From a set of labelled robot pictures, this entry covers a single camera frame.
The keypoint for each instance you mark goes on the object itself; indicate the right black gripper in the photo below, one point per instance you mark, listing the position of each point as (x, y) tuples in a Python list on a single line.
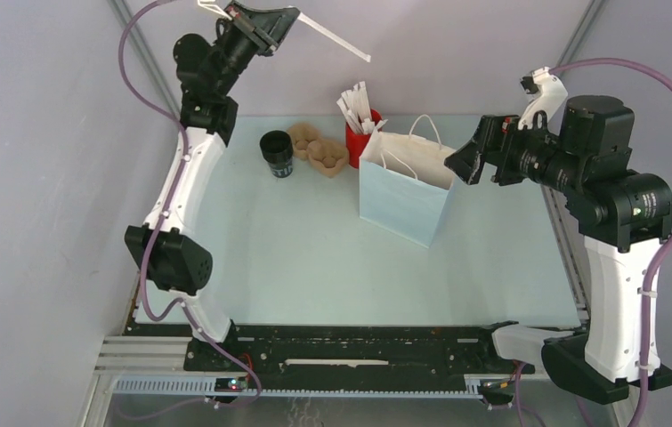
[(493, 140)]

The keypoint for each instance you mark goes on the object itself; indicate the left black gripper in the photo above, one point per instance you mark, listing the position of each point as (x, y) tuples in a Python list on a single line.
[(265, 30)]

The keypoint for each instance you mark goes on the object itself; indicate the single white stick packet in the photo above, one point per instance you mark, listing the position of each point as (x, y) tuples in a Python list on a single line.
[(305, 19)]

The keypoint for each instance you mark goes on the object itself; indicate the black paper coffee cup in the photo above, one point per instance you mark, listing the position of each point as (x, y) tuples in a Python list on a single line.
[(277, 149)]

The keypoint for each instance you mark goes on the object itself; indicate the light blue paper bag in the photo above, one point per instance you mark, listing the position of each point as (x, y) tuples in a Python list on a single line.
[(404, 184)]

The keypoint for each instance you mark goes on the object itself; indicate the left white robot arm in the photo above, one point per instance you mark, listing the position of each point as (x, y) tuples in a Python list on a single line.
[(173, 267)]

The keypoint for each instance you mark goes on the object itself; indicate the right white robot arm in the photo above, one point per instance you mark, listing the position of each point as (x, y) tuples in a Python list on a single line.
[(624, 222)]

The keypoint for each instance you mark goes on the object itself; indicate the brown cardboard cup carrier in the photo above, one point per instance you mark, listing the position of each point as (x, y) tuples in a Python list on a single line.
[(326, 155)]

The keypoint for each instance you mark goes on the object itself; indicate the red ribbed cup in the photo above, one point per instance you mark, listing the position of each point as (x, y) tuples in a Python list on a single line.
[(355, 143)]

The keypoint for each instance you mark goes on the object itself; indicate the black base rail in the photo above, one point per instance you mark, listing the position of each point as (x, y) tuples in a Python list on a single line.
[(412, 359)]

